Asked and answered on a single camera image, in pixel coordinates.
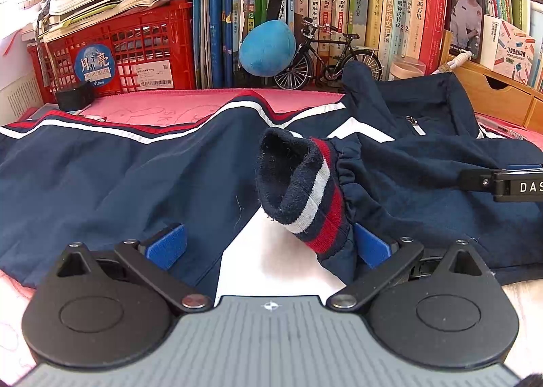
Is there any blue plush ball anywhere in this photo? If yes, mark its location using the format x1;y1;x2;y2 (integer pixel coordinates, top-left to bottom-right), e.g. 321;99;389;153
239;20;297;76

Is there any small glass jar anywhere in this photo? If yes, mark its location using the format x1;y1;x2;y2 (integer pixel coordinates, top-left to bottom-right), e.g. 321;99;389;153
389;56;426;81

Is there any row of children's books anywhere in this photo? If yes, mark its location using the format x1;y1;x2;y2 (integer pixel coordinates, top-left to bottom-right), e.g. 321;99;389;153
193;0;450;88

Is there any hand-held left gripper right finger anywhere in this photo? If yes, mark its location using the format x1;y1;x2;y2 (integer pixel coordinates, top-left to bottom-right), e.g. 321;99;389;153
326;223;493;313

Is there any red plastic crate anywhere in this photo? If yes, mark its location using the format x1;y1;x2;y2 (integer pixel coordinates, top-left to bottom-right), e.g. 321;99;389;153
27;0;196;105

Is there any miniature black bicycle model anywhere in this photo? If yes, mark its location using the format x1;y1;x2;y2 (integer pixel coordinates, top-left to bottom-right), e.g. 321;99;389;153
274;16;382;91

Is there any navy white red jacket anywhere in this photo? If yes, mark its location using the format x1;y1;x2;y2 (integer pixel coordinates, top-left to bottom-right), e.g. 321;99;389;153
0;60;543;290

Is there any white pencil print box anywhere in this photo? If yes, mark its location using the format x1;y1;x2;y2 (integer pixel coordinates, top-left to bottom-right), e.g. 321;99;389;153
492;20;537;84

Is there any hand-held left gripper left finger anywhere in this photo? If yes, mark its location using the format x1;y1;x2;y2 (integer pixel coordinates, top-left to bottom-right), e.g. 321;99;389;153
55;223;215;313

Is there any black smartphone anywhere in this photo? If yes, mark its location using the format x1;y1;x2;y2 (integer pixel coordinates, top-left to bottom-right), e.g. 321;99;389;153
443;0;486;61

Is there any white charging cable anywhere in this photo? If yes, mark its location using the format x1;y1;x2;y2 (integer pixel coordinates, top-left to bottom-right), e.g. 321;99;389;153
430;51;473;76

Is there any wooden drawer organizer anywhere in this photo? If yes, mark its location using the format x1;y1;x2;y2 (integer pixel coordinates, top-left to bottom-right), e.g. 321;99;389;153
439;30;543;130

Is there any printed paper sheet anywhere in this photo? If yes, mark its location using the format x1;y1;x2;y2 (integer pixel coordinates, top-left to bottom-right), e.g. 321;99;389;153
0;73;45;127

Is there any small black box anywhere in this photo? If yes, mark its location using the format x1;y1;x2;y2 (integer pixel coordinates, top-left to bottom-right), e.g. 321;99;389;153
56;80;93;113

